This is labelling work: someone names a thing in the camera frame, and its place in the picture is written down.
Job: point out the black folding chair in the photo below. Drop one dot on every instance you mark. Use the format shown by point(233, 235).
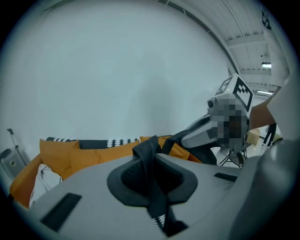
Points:
point(235, 157)

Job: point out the grey hard-shell suitcase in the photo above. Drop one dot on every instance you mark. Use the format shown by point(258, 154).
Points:
point(12, 160)

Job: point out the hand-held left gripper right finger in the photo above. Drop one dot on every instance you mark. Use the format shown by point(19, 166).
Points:
point(206, 187)

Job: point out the person's right forearm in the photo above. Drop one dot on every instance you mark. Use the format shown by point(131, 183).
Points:
point(260, 116)

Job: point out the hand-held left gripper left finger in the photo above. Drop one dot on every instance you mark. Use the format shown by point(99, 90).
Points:
point(93, 187)

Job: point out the long ceiling light strip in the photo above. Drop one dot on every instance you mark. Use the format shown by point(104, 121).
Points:
point(264, 92)

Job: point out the rectangular ceiling light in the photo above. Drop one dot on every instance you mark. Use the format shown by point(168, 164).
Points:
point(266, 65)

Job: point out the cardboard box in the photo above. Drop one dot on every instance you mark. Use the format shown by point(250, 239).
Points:
point(253, 136)

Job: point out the white crumpled patterned bag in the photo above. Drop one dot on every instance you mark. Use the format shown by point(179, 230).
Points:
point(45, 181)

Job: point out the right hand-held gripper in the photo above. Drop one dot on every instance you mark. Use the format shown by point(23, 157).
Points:
point(232, 112)

